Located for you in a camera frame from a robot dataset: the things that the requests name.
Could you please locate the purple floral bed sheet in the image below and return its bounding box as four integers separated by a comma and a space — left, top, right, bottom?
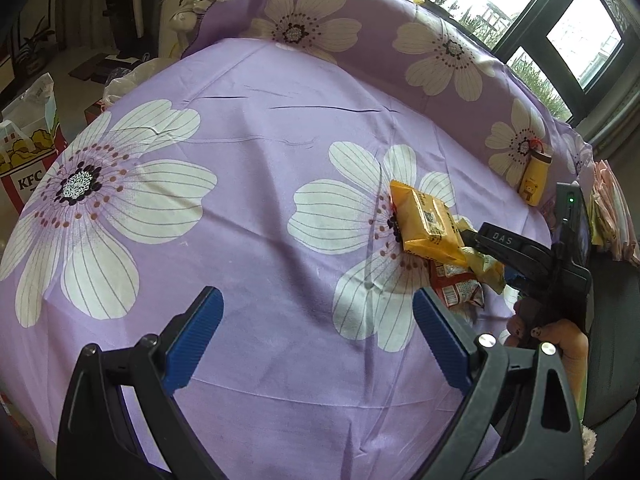
0, 0, 596, 480

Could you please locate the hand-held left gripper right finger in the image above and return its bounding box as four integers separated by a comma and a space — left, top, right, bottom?
412, 286, 586, 480

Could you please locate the person's right hand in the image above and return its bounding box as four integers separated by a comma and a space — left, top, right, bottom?
504, 299, 591, 403

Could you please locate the orange snack packet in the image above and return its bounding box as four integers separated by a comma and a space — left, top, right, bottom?
389, 180, 471, 268

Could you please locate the red and white paper bag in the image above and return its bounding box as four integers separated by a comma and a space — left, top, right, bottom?
0, 72, 69, 217

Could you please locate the white plastic bag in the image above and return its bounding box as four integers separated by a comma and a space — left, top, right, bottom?
102, 57, 166, 106

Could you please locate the yellow-green snack packet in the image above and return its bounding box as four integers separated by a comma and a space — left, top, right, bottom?
450, 217, 507, 295

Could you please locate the stack of folded cloths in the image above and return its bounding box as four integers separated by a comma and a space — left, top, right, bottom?
590, 160, 640, 262

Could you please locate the red snack packet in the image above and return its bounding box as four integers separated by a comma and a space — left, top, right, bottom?
429, 259, 486, 311

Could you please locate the dark grey sofa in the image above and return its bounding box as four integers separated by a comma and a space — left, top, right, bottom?
580, 240, 640, 480

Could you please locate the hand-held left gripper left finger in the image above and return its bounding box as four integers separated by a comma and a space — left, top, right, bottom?
56, 286, 225, 480

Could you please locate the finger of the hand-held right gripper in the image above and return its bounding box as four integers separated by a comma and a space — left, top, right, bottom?
457, 222, 557, 273
502, 264, 538, 292

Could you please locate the yellow bottle with red cap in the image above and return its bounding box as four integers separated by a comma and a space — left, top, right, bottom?
520, 141, 553, 207

